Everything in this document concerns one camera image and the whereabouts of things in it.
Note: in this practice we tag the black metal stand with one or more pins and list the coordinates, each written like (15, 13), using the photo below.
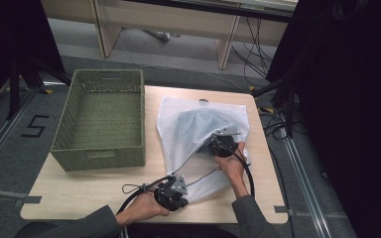
(15, 86)
(289, 105)

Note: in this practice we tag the person's left hand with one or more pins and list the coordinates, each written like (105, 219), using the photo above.
(145, 208)

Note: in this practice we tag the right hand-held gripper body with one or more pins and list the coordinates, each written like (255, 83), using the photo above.
(223, 145)

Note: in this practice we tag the light wooden desk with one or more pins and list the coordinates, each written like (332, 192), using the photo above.
(165, 23)

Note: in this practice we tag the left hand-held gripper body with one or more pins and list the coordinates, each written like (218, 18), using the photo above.
(172, 196)

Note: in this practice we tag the grey garment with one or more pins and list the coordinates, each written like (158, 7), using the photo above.
(195, 120)

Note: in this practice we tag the black curtain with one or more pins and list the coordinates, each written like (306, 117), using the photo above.
(344, 99)
(16, 36)

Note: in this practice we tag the white mesh laundry bag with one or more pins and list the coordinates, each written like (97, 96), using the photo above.
(185, 132)

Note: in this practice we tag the green woven basket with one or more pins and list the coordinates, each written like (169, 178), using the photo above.
(102, 119)

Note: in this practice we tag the person's right hand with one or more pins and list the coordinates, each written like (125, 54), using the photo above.
(233, 165)

